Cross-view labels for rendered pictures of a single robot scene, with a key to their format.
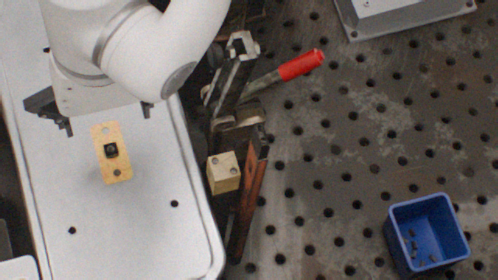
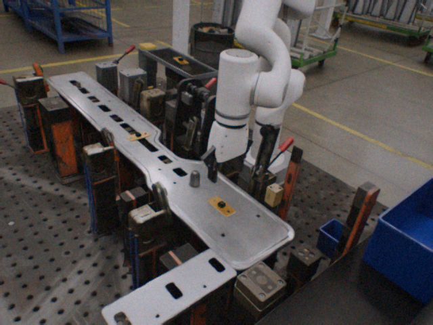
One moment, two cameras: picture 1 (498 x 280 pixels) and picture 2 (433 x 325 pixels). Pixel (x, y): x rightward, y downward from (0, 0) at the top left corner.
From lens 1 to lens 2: 0.70 m
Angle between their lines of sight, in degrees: 35
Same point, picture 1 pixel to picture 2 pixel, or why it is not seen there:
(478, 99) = (317, 199)
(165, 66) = (283, 80)
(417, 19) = (281, 180)
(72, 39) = (241, 85)
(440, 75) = (300, 195)
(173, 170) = (249, 206)
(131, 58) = (269, 81)
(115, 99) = (238, 147)
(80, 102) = (227, 147)
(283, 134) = not seen: hidden behind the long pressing
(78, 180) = (214, 218)
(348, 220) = not seen: hidden behind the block
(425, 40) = not seen: hidden behind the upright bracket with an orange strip
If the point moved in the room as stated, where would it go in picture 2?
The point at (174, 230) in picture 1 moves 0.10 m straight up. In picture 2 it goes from (264, 224) to (270, 195)
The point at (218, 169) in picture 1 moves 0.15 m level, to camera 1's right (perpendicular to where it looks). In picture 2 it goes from (274, 189) to (323, 185)
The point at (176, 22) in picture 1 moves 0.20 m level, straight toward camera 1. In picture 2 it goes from (282, 63) to (344, 100)
